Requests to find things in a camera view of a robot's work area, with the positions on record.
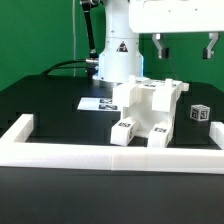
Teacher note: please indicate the white chair back part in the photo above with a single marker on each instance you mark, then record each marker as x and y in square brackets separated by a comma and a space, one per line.
[162, 94]

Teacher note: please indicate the white U-shaped border frame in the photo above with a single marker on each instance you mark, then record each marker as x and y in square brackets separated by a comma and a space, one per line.
[16, 151]

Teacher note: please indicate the white flat tagged plank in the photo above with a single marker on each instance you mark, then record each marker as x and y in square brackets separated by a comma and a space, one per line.
[97, 104]

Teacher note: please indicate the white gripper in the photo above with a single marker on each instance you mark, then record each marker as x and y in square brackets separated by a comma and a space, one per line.
[174, 16]

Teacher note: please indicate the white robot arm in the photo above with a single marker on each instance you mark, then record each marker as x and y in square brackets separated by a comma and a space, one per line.
[126, 20]

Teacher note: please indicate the white tagged cube right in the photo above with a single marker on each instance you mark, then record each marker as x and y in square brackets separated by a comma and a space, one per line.
[199, 112]

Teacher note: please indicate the white chair seat part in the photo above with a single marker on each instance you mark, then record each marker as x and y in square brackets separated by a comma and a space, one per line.
[147, 117]

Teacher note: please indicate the white tagged block front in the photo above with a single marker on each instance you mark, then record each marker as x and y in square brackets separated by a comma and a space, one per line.
[123, 131]

